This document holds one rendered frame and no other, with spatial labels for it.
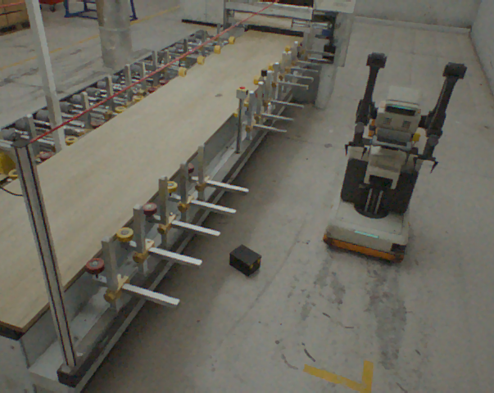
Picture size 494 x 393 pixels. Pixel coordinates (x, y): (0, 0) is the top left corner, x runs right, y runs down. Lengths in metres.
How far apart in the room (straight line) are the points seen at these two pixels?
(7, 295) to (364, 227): 2.51
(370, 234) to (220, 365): 1.54
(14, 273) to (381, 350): 2.17
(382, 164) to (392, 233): 0.58
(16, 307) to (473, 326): 2.81
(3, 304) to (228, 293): 1.62
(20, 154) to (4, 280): 0.89
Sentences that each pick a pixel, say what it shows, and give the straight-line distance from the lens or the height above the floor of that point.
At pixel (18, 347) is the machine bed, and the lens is 2.11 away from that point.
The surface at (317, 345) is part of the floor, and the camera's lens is 3.02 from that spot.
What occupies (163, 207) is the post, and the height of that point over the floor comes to 0.97.
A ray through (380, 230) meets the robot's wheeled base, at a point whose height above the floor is 0.28.
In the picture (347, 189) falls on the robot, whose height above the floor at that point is 0.41.
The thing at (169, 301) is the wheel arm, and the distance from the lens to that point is 2.05.
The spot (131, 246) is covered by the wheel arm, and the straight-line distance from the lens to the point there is 2.31.
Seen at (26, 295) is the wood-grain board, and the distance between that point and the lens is 2.09.
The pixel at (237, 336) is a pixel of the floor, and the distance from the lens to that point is 2.98.
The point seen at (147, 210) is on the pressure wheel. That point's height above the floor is 0.91.
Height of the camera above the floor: 2.31
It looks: 33 degrees down
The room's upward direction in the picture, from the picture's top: 4 degrees clockwise
